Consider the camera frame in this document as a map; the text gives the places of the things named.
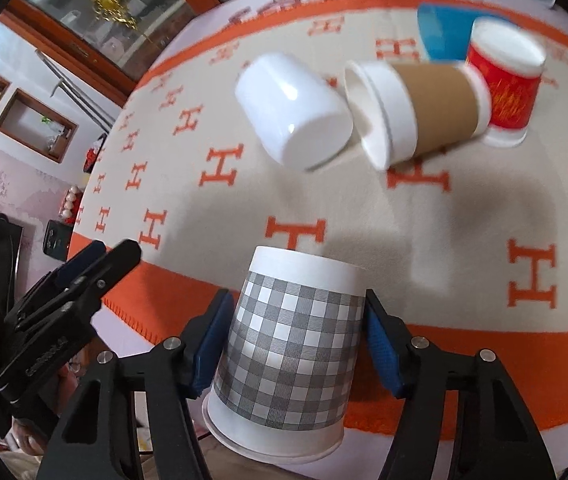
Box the black phone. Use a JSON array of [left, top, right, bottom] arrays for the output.
[[42, 220, 72, 262]]

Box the grey checkered paper cup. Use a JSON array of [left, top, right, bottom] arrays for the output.
[[202, 246, 366, 465]]

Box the blue plastic cup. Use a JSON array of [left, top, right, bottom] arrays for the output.
[[418, 3, 508, 62]]

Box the brown sleeve paper cup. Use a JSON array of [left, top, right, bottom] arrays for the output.
[[344, 61, 491, 171]]

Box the white plastic cup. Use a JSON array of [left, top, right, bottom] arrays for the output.
[[234, 52, 354, 171]]

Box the red paper cup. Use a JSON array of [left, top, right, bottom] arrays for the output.
[[466, 16, 548, 148]]

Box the wooden glass door cabinet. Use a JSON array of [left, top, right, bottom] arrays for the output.
[[1, 0, 228, 105]]

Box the orange beige H-pattern tablecloth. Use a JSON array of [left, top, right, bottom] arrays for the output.
[[71, 0, 568, 469]]

